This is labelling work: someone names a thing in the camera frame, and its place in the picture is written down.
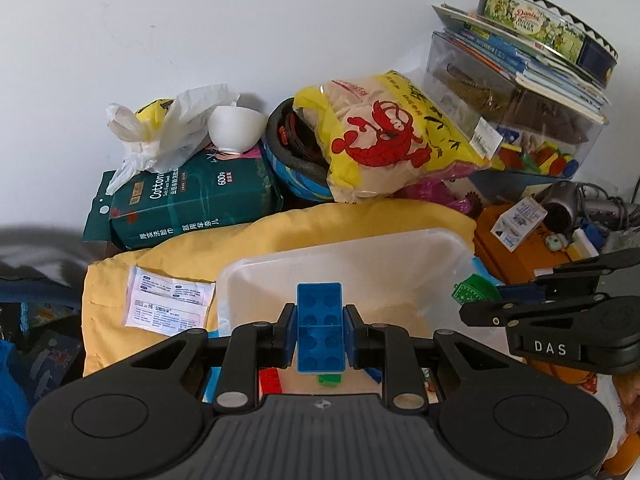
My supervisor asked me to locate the white and blue block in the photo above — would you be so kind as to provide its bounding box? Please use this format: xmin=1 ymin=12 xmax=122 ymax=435
xmin=570 ymin=227 xmax=601 ymax=261

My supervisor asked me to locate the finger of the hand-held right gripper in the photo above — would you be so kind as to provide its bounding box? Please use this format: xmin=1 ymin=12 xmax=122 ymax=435
xmin=459 ymin=294 xmax=613 ymax=328
xmin=492 ymin=249 xmax=640 ymax=306

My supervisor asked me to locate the pink plastic toy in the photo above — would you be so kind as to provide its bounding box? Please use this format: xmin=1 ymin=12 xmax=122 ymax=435
xmin=400 ymin=177 xmax=481 ymax=216

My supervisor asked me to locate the grey hair dryer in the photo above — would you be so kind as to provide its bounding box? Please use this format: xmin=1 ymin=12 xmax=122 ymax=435
xmin=540 ymin=180 xmax=640 ymax=233

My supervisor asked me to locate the orange box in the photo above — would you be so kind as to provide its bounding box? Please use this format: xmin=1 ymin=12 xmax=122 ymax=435
xmin=474 ymin=202 xmax=586 ymax=286

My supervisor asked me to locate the stack of thin books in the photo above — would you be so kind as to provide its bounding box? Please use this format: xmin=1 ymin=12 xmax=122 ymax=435
xmin=432 ymin=4 xmax=612 ymax=111

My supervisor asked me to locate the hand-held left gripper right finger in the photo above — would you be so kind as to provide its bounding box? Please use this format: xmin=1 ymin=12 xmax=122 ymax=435
xmin=342 ymin=304 xmax=521 ymax=409

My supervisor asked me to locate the white plastic bag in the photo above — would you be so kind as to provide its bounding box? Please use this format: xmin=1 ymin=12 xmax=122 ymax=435
xmin=104 ymin=85 xmax=241 ymax=196

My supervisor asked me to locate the white price tag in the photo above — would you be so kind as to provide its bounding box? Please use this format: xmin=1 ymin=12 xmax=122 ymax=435
xmin=470 ymin=119 xmax=503 ymax=153

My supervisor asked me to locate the pile of colourful plastic shapes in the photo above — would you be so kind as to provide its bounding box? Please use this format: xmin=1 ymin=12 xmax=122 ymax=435
xmin=500 ymin=132 xmax=581 ymax=176

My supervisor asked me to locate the yellow cloth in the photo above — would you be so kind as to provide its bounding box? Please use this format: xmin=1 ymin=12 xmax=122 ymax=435
xmin=82 ymin=199 xmax=478 ymax=378

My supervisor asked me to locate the pile of colourful toy bricks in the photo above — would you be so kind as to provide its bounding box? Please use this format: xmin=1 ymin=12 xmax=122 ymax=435
xmin=257 ymin=367 xmax=381 ymax=392

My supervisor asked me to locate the small white carton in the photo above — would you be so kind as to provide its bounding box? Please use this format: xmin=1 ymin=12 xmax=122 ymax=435
xmin=491 ymin=197 xmax=547 ymax=253

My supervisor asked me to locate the white ceramic bowl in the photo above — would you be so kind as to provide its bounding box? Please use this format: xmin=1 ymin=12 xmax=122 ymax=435
xmin=207 ymin=102 xmax=268 ymax=156

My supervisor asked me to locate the blue and black helmet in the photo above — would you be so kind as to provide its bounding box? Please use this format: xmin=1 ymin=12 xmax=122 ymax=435
xmin=262 ymin=96 xmax=336 ymax=203

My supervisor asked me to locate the blue bag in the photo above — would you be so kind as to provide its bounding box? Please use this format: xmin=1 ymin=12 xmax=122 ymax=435
xmin=0 ymin=280 xmax=86 ymax=480

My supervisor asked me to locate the blue toy building block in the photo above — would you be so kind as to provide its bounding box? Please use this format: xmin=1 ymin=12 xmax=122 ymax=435
xmin=295 ymin=282 xmax=347 ymax=374

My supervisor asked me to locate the yellow packet in bag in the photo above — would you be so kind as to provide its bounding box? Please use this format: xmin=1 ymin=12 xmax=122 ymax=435
xmin=135 ymin=99 xmax=176 ymax=133

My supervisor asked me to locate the round printed cookie tin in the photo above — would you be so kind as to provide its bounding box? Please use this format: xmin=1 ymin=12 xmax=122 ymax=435
xmin=475 ymin=0 xmax=620 ymax=86

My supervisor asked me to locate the yellow shrimp print snack bag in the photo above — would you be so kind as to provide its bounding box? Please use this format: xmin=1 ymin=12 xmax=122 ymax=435
xmin=292 ymin=70 xmax=493 ymax=204

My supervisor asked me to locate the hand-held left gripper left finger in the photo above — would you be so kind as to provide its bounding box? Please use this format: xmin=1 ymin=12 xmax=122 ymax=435
xmin=120 ymin=302 xmax=299 ymax=409

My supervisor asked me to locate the clear plastic storage box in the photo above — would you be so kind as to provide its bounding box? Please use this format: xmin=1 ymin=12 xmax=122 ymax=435
xmin=216 ymin=227 xmax=478 ymax=406

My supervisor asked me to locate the green plastic toy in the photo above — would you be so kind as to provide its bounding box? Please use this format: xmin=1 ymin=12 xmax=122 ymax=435
xmin=452 ymin=274 xmax=501 ymax=306

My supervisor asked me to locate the dark green tissue pack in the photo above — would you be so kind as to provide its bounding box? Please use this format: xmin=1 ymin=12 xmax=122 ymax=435
xmin=82 ymin=142 xmax=285 ymax=252

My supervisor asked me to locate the clear plastic toy case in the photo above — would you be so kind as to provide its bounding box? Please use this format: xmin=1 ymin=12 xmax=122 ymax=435
xmin=422 ymin=30 xmax=608 ymax=178

